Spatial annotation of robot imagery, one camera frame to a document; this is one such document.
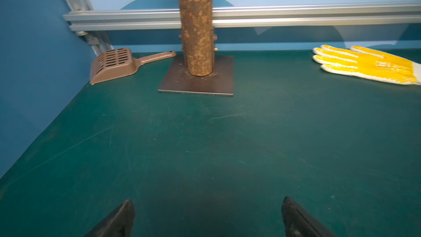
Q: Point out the artificial pink blossom tree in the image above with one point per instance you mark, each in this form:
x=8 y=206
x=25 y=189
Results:
x=197 y=35

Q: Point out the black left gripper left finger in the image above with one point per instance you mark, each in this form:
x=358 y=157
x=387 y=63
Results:
x=119 y=223

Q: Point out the left diagonal aluminium post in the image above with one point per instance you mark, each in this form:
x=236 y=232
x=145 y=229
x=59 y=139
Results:
x=98 y=40

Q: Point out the yellow white work glove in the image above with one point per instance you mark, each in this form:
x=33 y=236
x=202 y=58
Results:
x=368 y=64

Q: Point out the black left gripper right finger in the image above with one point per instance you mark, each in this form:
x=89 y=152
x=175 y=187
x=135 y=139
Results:
x=299 y=223

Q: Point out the brown plastic slotted scoop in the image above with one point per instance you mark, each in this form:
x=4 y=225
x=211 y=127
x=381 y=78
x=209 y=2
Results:
x=118 y=63

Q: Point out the horizontal aluminium back rail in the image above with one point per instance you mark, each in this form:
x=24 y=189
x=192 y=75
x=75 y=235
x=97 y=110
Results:
x=230 y=17

